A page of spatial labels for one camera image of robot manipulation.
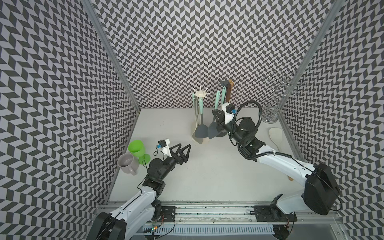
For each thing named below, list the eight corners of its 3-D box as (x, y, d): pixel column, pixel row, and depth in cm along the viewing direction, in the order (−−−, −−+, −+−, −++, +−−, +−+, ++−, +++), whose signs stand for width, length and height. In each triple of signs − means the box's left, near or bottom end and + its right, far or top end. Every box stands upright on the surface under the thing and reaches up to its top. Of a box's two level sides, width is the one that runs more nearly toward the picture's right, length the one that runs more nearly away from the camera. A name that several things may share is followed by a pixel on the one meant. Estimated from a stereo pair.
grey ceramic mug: (125, 180, 83) (117, 173, 75) (120, 165, 88) (113, 157, 81) (142, 170, 86) (137, 163, 79) (137, 156, 92) (131, 149, 84)
